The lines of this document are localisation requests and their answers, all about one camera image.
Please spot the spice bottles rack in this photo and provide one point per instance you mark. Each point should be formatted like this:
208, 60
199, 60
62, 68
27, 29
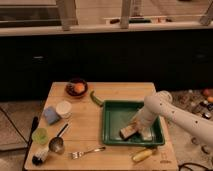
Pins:
193, 102

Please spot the green plastic tray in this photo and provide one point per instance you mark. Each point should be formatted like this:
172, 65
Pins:
117, 115

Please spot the orange fruit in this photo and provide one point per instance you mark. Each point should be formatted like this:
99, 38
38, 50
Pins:
79, 87

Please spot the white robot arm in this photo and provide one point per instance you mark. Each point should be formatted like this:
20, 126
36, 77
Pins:
160, 104

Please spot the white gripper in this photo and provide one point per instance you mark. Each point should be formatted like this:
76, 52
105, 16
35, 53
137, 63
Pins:
140, 125

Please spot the white round container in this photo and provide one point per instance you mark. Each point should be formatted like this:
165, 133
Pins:
63, 109

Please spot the green plastic cup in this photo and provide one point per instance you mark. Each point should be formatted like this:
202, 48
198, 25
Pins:
40, 136

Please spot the metal measuring cup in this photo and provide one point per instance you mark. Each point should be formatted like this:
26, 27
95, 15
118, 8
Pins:
56, 144

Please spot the silver fork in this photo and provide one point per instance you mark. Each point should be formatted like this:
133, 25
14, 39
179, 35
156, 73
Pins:
76, 155

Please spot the dark red bowl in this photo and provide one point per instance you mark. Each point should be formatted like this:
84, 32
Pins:
70, 87

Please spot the wooden block eraser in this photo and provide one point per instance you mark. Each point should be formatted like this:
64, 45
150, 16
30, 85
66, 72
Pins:
127, 132

